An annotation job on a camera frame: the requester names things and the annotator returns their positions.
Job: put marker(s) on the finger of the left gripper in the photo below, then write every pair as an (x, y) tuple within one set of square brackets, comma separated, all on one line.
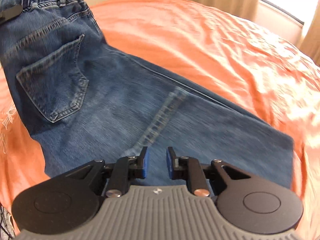
[(10, 13)]

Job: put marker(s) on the beige curtain right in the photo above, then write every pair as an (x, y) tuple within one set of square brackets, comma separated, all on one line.
[(310, 44)]

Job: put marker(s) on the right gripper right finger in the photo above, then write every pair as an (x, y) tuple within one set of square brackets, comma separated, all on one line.
[(245, 200)]

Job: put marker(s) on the orange bed sheet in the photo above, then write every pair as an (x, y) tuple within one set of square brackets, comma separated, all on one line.
[(239, 60)]

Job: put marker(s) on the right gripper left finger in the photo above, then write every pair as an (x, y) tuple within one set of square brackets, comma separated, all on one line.
[(69, 200)]

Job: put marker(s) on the blue denim jeans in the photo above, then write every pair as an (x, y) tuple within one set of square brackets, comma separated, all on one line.
[(82, 99)]

